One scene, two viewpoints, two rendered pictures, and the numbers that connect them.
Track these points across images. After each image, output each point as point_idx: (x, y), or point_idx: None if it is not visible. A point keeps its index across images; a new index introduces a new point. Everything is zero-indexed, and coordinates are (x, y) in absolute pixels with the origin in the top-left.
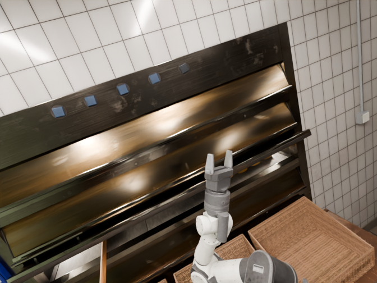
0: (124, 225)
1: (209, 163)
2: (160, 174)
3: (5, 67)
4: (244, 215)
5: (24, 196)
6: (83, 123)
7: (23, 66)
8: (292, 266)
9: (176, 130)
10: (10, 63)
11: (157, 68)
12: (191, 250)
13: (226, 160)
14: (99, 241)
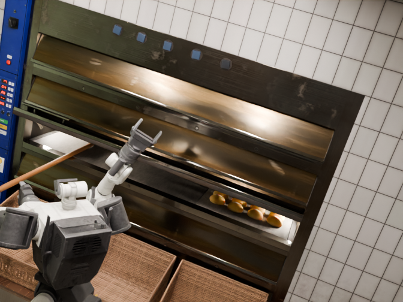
0: (92, 139)
1: (137, 123)
2: (148, 132)
3: None
4: (191, 242)
5: (60, 67)
6: (126, 48)
7: None
8: (129, 227)
9: (184, 108)
10: None
11: (204, 48)
12: None
13: (155, 136)
14: (71, 134)
